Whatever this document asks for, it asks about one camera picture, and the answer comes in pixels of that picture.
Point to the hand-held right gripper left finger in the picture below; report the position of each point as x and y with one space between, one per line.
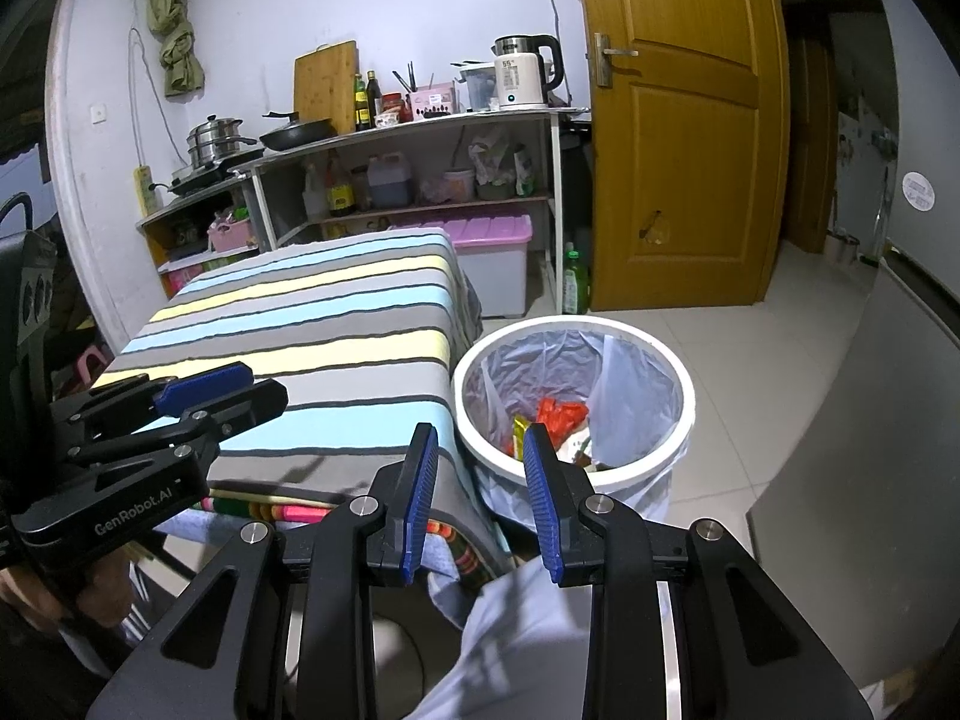
420 495

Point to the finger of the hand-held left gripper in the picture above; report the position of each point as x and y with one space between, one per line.
202 386
240 405

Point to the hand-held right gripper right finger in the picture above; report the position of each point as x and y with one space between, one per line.
544 502

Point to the white round bin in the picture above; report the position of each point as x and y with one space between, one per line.
487 459

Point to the gold snack wrapper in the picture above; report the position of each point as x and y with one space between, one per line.
520 431

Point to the red plastic bag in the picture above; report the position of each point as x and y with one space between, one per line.
562 416

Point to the white trash bin with liner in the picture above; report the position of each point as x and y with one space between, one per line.
637 390

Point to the person's left hand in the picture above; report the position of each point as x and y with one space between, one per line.
90 589

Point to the striped cloth covered table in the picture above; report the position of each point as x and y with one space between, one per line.
300 330

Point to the light blue patterned cloth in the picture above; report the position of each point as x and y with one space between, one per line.
448 600

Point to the pink stool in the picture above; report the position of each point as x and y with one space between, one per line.
90 364

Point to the colourful striped cloth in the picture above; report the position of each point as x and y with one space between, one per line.
300 514

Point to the pink plastic basket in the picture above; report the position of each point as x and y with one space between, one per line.
232 238

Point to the wooden open cabinet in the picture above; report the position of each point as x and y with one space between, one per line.
195 202

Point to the yellow power strip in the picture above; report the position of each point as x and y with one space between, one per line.
144 191

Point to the black induction cooker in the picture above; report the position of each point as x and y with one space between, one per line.
210 176

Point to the white plastic bottle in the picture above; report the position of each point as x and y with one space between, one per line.
311 193

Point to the green plastic bottle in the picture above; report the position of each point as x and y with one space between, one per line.
576 281

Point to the soy sauce bottle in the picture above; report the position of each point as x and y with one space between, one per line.
341 193

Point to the steel steamer pot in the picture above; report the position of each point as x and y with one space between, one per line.
214 141

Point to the dark glass jar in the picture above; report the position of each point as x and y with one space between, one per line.
362 189

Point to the pink lid storage box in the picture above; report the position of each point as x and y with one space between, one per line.
487 255

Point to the black frying pan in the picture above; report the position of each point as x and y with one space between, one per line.
296 136

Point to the large dark jug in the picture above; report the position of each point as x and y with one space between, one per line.
390 181

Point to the pink plastic tub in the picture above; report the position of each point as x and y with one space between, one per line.
456 185

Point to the grey fridge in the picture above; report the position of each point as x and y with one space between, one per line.
862 465

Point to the wooden cutting board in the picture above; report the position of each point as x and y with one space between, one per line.
324 86

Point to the yellow label oil bottle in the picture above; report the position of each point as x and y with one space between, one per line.
361 103

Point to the white metal shelf unit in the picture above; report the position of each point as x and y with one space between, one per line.
420 127

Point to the dark sauce bottle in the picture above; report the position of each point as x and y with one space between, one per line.
374 101

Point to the red sauce jar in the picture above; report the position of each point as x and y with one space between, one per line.
391 107

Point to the crumpled plastic bags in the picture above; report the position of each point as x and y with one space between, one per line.
491 157

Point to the green hanging cloth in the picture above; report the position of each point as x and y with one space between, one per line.
176 37

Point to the pink utensil holder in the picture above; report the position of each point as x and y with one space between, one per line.
431 101

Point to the dark chopsticks bundle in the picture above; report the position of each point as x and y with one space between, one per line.
409 79

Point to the wooden door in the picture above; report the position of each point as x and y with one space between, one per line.
690 165

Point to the clear plastic container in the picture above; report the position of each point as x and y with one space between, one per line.
478 86

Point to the white electric kettle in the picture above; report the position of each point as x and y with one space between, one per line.
517 79

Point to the round fridge sticker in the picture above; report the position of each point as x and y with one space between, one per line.
916 191

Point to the white wall switch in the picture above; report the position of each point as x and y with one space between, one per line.
96 114

